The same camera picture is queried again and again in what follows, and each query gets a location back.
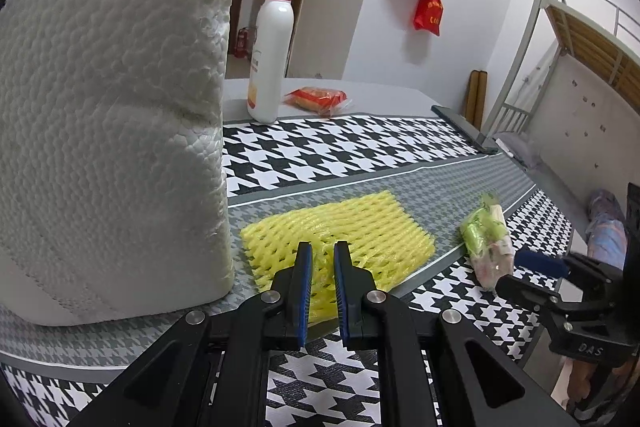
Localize green floral tissue pack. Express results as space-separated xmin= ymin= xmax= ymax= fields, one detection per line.
xmin=459 ymin=193 xmax=515 ymax=291

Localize yellow foam fruit net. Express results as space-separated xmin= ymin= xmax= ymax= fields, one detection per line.
xmin=240 ymin=191 xmax=435 ymax=325

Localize person right hand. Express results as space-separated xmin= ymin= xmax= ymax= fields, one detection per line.
xmin=567 ymin=360 xmax=628 ymax=411

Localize red snack packet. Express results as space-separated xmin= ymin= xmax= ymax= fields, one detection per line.
xmin=283 ymin=87 xmax=352 ymax=117

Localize wooden sticks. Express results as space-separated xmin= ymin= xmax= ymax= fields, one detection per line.
xmin=463 ymin=70 xmax=488 ymax=130

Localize metal bunk bed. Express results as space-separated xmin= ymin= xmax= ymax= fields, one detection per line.
xmin=483 ymin=0 xmax=639 ymax=196

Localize white red pump bottle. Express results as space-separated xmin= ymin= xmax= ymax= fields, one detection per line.
xmin=246 ymin=0 xmax=294 ymax=124

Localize white styrofoam box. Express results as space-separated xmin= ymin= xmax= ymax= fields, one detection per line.
xmin=1 ymin=0 xmax=234 ymax=326

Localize red fire extinguisher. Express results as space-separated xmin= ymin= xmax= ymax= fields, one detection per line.
xmin=234 ymin=27 xmax=248 ymax=58

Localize houndstooth table cloth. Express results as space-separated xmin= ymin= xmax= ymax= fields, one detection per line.
xmin=1 ymin=115 xmax=573 ymax=426

